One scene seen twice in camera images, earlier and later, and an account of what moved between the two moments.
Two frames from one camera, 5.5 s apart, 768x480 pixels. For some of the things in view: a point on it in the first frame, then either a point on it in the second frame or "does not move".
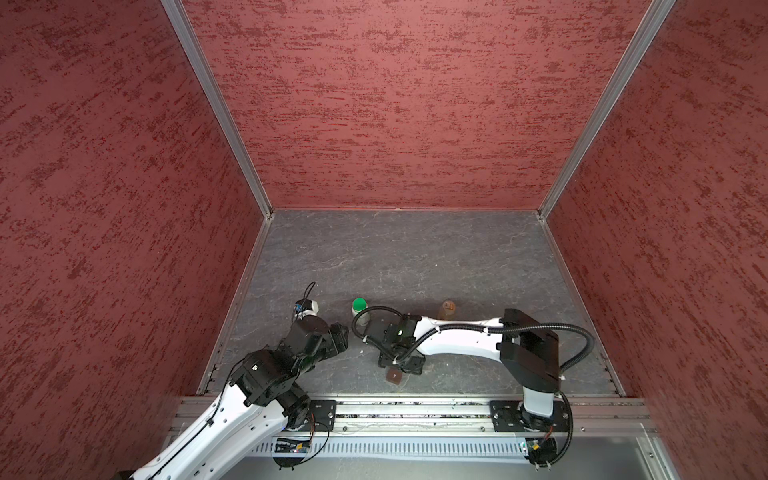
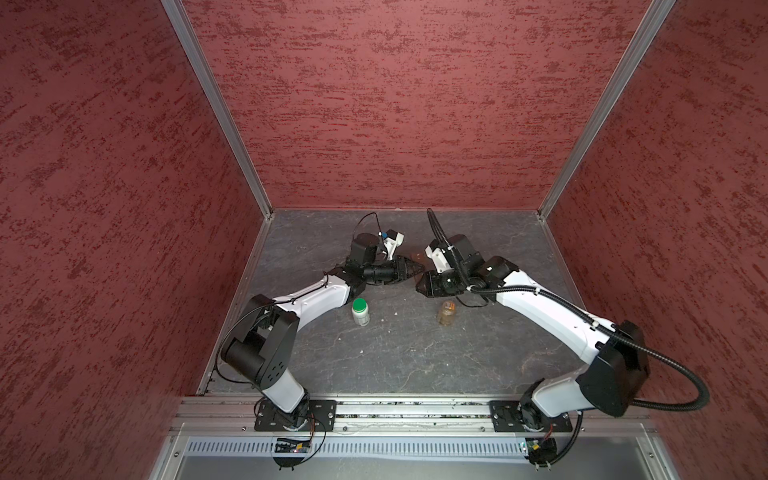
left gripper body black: x=338 y=343 -> x=389 y=273
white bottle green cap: x=359 y=304 does not move
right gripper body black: x=389 y=357 -> x=446 y=283
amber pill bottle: x=447 y=311 does not move
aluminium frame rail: x=617 y=416 does not move
